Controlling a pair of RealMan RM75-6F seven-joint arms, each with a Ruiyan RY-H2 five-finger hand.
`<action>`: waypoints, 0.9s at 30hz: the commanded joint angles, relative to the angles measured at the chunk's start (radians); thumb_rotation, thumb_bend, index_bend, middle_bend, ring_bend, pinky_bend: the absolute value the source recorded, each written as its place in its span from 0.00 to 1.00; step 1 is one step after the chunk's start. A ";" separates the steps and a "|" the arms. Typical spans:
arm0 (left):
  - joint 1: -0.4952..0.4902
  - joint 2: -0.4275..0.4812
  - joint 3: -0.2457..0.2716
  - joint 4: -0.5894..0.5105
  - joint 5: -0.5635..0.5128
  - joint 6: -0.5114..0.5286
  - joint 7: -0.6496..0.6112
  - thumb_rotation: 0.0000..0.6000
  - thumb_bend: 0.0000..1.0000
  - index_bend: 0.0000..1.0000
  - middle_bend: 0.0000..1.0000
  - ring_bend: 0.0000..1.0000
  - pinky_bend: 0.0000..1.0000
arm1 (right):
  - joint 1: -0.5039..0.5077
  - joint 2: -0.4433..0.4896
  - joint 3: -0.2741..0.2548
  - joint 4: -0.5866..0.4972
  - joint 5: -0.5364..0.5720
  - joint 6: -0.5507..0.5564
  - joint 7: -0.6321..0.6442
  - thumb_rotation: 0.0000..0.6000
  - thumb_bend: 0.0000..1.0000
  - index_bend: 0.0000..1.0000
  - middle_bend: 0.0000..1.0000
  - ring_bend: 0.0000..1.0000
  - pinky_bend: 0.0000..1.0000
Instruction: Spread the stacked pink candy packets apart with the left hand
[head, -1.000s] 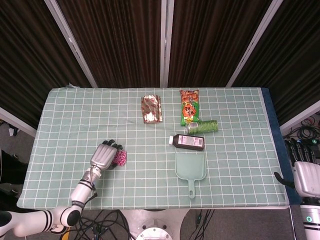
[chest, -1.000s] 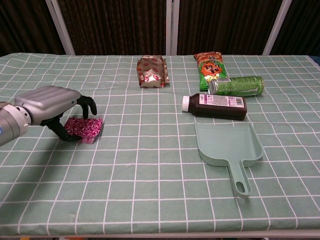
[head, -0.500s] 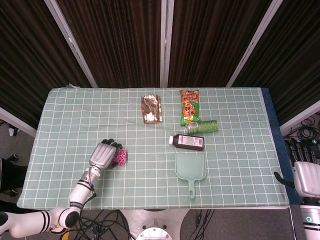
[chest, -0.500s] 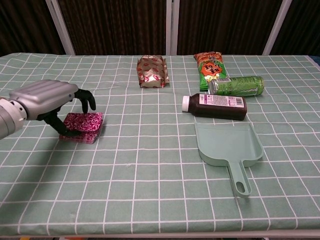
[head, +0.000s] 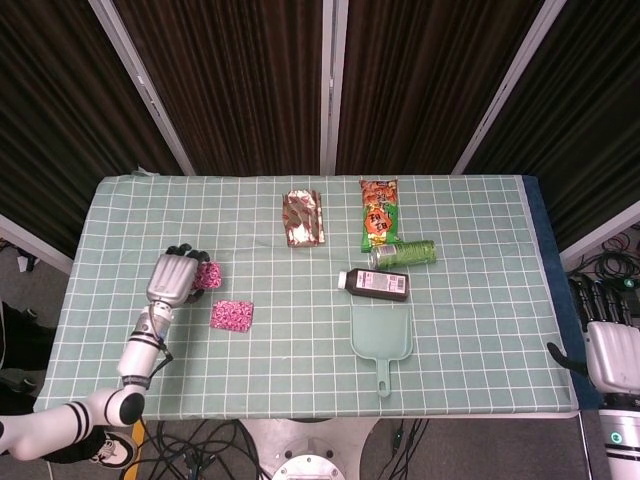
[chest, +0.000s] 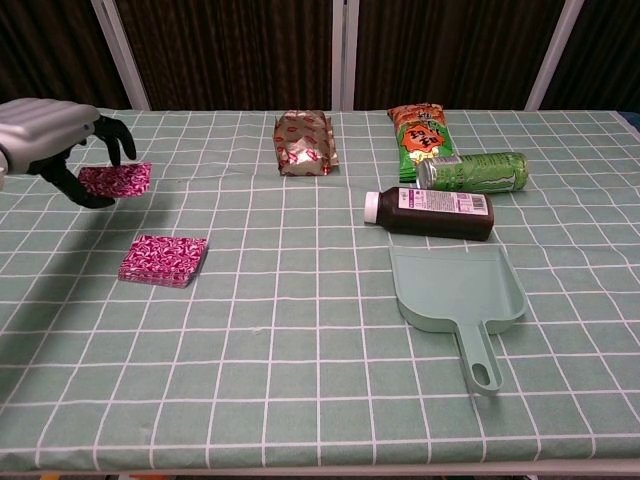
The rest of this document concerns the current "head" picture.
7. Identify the brown bottle white cap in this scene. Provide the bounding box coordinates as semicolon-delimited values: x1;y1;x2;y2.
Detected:
337;267;411;303

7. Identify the black floor cable bundle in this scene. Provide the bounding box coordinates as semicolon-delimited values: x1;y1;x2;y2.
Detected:
130;419;269;480
564;234;640;281

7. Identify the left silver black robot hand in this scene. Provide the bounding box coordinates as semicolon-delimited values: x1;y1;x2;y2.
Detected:
144;243;211;307

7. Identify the white low frame bar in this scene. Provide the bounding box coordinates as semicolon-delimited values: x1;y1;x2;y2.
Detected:
0;213;75;275
558;200;640;264

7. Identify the black cable with green light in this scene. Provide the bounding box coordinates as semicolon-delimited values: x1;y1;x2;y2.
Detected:
377;418;431;480

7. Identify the white black sneaker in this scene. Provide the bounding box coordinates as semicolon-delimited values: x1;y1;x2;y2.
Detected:
92;430;140;470

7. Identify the white silver robot base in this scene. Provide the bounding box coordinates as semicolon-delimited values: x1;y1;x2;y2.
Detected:
239;418;377;480

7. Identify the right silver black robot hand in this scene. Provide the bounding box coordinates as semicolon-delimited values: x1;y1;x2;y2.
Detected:
546;277;640;396

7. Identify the green checked tablecloth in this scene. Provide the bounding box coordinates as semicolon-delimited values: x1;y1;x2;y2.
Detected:
32;173;580;420

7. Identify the mint green plastic dustpan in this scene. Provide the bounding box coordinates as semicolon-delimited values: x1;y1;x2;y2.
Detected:
349;304;415;399

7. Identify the white upright frame post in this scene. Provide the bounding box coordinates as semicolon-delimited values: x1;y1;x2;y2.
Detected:
319;0;350;176

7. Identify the green drink can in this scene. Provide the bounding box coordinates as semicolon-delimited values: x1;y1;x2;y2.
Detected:
369;239;438;270

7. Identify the orange green snack bag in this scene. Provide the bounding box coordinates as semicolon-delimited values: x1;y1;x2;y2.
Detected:
359;178;403;253

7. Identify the white slanted frame post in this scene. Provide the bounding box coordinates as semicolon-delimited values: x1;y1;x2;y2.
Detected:
88;0;195;176
451;0;567;176

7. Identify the dark blue under cloth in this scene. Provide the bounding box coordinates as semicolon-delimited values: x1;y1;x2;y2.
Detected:
522;175;601;411

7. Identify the dark brown curtain panel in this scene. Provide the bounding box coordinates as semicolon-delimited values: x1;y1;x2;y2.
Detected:
334;0;547;176
0;0;184;257
464;0;640;252
112;0;325;176

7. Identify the gold foil snack packet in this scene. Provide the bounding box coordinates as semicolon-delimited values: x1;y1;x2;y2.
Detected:
281;188;327;249

